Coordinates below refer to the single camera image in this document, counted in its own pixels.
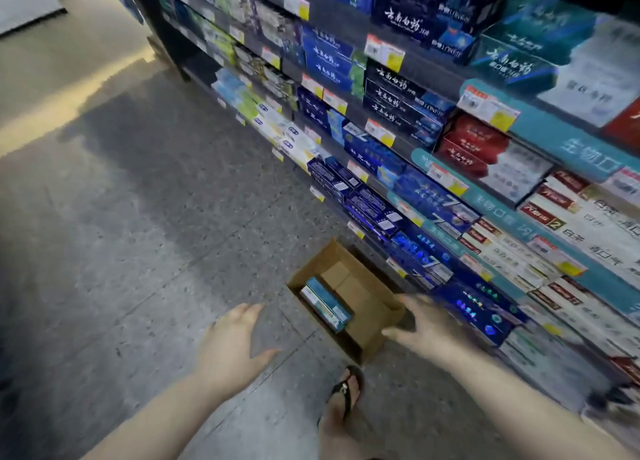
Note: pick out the person's left hand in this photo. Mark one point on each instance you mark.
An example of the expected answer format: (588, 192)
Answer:
(225, 354)

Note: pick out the person's right hand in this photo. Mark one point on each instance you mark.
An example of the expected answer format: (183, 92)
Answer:
(435, 334)

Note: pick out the person's right thumb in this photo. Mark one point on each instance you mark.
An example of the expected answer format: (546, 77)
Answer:
(397, 334)

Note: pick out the person's left thumb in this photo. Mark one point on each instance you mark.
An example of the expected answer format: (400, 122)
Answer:
(265, 358)

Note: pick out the person's right forearm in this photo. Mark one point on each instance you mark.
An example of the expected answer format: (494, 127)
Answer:
(520, 404)

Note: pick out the person's left forearm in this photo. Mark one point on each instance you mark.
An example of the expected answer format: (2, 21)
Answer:
(160, 419)

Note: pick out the brown cardboard box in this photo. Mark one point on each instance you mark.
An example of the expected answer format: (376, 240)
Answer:
(367, 302)

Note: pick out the teal toothpaste box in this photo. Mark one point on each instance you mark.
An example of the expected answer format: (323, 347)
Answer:
(332, 302)

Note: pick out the white blue toothpaste box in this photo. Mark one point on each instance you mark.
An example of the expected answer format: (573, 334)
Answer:
(312, 302)

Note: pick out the black flip-flop sandal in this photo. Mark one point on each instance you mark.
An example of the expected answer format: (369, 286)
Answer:
(345, 389)

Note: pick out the person's foot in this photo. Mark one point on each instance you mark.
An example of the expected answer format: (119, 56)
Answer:
(337, 434)

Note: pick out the row of glossy indigo toothpaste boxes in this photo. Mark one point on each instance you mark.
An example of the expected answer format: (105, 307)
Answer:
(380, 215)

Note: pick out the row of blue striped toothpaste boxes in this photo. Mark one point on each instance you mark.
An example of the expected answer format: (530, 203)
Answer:
(430, 195)

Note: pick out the teal shelf edge banner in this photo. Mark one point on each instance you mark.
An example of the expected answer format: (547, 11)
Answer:
(555, 135)
(505, 207)

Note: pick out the stack of red toothpaste boxes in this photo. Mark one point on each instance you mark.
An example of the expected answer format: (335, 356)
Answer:
(470, 145)

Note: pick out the stack of grey white toothpaste boxes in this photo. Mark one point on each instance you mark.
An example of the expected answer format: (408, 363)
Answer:
(520, 172)

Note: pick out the stack of white red-label toothpaste boxes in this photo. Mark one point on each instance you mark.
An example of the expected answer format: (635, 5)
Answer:
(590, 225)

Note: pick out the stack of navy white-script toothpaste boxes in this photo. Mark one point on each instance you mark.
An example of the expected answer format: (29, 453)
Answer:
(405, 105)

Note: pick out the row of pale yellow toothpaste boxes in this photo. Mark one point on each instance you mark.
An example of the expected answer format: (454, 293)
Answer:
(270, 120)

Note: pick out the rows of white yellow price tags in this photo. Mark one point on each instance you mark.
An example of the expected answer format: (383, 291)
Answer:
(385, 52)

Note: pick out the stack of bright blue toothpaste boxes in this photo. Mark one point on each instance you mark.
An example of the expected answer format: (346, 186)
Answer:
(330, 60)

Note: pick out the stack of plain white toothpaste boxes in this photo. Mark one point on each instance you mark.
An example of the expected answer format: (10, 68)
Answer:
(595, 85)

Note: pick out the black metal shelf unit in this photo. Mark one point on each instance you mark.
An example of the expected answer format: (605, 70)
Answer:
(330, 16)

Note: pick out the stack of dark navy toothpaste boxes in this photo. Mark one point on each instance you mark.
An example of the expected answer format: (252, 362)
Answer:
(425, 10)

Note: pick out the stack of dark teal toothpaste boxes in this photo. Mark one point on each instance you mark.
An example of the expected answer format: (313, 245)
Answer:
(530, 35)

